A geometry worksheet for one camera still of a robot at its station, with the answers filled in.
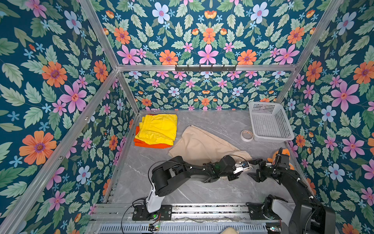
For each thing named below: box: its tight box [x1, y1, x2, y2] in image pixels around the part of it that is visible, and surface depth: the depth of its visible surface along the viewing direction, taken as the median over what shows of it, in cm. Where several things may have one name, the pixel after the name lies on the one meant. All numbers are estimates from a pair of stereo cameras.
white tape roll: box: [240, 129, 254, 142], surface depth 104 cm
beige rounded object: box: [220, 226, 240, 234], surface depth 67 cm
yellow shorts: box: [134, 114, 178, 146], surface depth 104 cm
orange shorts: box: [133, 126, 173, 149], surface depth 100 cm
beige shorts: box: [168, 124, 253, 164], surface depth 98 cm
